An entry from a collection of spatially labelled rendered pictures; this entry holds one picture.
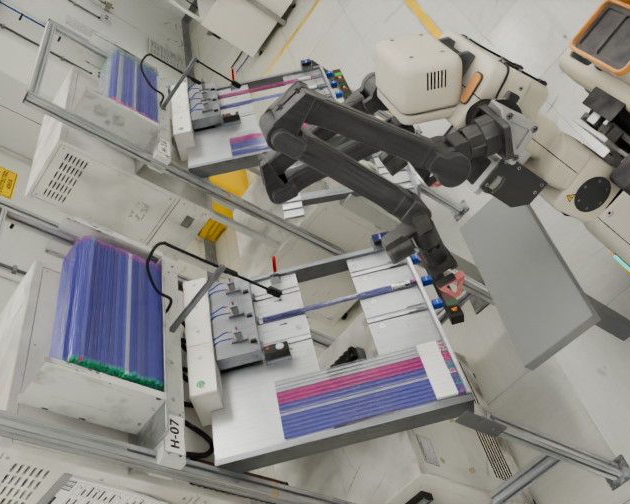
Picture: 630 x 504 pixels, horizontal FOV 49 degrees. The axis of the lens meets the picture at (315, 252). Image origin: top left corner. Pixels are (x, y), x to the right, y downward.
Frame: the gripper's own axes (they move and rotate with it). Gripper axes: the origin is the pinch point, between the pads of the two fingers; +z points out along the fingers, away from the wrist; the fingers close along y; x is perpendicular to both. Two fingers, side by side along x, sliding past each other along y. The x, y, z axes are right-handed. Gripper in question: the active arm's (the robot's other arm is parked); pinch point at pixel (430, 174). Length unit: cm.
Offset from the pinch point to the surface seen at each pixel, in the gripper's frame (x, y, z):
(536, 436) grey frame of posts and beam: -23, 74, 27
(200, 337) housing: -84, 2, -12
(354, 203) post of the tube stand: -25, -30, 34
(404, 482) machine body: -63, 63, 26
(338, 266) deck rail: -42.1, -7.0, 22.7
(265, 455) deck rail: -82, 46, -15
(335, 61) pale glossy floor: 18, -246, 205
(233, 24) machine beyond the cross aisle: -25, -389, 239
